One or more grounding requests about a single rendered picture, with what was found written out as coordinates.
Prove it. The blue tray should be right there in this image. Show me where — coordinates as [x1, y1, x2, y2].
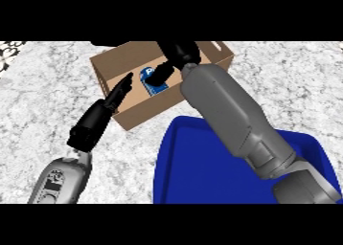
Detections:
[152, 115, 343, 205]

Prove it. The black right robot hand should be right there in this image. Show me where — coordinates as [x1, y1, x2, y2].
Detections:
[145, 41, 202, 87]

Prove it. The blue can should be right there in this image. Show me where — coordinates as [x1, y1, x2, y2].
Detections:
[139, 66, 171, 97]

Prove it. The brown cardboard box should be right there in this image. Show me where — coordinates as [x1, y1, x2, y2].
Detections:
[87, 41, 236, 132]

